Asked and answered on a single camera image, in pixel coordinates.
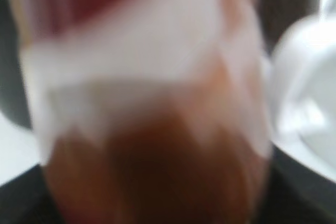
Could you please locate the white ceramic mug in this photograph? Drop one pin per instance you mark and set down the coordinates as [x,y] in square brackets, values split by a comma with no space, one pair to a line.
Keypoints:
[301,86]

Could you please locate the black mug white interior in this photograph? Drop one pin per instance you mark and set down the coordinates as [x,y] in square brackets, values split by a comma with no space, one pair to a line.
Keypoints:
[13,99]

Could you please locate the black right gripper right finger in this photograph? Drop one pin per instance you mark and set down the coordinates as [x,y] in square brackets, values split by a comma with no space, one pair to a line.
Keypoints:
[296,194]

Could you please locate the Nescafe coffee bottle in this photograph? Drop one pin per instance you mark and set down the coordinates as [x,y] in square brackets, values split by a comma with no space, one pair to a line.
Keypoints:
[147,111]

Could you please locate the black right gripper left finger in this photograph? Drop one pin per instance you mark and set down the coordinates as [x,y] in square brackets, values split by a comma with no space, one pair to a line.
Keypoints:
[26,199]

